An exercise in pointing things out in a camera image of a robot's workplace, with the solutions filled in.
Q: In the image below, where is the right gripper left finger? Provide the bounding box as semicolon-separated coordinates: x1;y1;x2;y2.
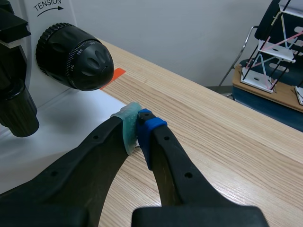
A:
0;102;142;227

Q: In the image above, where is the white tiered straw model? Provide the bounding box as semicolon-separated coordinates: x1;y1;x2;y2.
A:
240;0;303;93

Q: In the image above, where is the white and black microscope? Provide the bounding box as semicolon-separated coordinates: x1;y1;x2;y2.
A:
0;0;140;196

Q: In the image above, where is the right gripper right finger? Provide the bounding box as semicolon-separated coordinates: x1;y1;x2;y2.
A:
131;108;272;227

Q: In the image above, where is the dark blue chair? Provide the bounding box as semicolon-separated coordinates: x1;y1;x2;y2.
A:
218;0;303;133

